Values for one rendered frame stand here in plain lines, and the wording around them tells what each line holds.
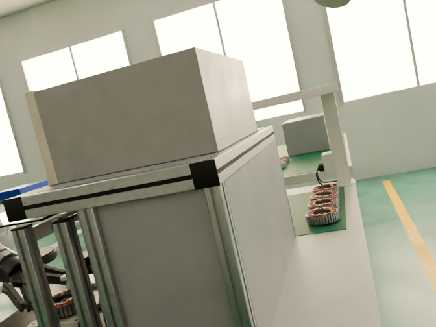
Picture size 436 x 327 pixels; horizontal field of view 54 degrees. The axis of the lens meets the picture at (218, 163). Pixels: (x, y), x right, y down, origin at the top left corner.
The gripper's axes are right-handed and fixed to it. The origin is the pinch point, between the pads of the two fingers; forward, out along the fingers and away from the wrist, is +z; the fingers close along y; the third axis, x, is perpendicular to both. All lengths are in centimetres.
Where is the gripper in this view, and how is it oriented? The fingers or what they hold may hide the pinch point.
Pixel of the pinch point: (66, 300)
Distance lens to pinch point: 122.7
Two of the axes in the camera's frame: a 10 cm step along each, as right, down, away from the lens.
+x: -2.5, 9.2, 3.0
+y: 3.8, -1.9, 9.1
